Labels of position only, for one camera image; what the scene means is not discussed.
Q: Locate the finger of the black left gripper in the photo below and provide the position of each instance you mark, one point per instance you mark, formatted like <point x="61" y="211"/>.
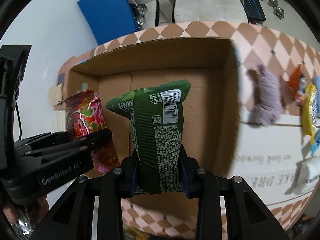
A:
<point x="97" y="139"/>

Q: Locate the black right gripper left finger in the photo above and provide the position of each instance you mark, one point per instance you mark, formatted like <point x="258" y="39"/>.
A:
<point x="116" y="184"/>

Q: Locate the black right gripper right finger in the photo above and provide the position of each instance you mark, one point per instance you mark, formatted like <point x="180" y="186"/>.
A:
<point x="201" y="184"/>

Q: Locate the red floral snack bag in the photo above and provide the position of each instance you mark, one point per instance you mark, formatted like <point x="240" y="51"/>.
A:
<point x="84" y="115"/>

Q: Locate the green snack bag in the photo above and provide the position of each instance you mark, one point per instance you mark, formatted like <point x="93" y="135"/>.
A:
<point x="156" y="115"/>

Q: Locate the lilac plush towel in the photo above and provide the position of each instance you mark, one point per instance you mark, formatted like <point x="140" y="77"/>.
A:
<point x="269" y="107"/>

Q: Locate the blue slim snack packet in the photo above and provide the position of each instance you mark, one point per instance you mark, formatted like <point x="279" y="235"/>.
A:
<point x="316" y="143"/>

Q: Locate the yellow silver sponge pack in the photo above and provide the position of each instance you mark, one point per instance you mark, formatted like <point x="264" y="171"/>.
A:
<point x="309" y="112"/>

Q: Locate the orange red snack bag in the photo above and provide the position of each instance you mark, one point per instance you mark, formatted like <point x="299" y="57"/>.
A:
<point x="297" y="85"/>

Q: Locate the light blue tissue pack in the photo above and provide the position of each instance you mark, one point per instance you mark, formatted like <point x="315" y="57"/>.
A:
<point x="316" y="82"/>

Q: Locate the brown cardboard box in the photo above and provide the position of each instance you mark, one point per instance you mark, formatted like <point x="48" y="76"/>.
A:
<point x="211" y="109"/>

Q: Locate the checkered pink tablecloth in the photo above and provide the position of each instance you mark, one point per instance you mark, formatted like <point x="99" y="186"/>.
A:
<point x="266" y="157"/>

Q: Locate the beige cushioned chair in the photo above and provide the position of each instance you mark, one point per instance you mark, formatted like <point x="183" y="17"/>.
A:
<point x="209" y="10"/>

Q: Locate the dark blue bag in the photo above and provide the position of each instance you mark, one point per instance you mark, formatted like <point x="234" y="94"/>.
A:
<point x="254" y="11"/>

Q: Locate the steel dumbbell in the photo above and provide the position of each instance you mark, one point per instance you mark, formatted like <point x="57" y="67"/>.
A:
<point x="279" y="12"/>

